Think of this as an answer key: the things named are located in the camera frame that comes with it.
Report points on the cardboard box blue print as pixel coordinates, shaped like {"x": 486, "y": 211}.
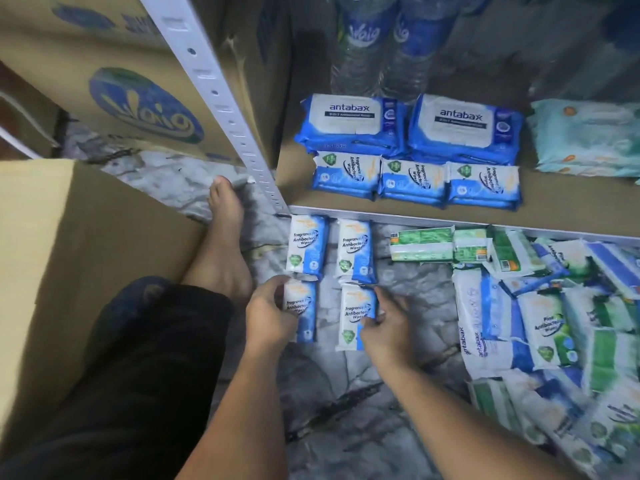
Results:
{"x": 145, "y": 105}
{"x": 60, "y": 15}

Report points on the plain cardboard box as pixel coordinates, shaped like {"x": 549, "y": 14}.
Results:
{"x": 60, "y": 275}

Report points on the grey metal shelf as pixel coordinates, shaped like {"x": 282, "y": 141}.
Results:
{"x": 195, "y": 55}

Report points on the person's left foot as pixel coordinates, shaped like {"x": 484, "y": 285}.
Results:
{"x": 225, "y": 245}

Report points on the person's left hand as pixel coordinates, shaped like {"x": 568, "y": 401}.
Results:
{"x": 270, "y": 320}

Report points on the clear plastic bottles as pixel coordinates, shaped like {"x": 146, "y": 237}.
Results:
{"x": 540, "y": 45}
{"x": 385, "y": 40}

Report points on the person's right hand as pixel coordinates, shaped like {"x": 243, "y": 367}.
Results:
{"x": 390, "y": 335}

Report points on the person's left forearm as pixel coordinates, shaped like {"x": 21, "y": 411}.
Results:
{"x": 240, "y": 425}

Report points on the pile of wipes packets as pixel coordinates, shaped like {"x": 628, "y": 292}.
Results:
{"x": 540, "y": 335}

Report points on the person's right forearm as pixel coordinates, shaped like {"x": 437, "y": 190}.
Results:
{"x": 470, "y": 425}

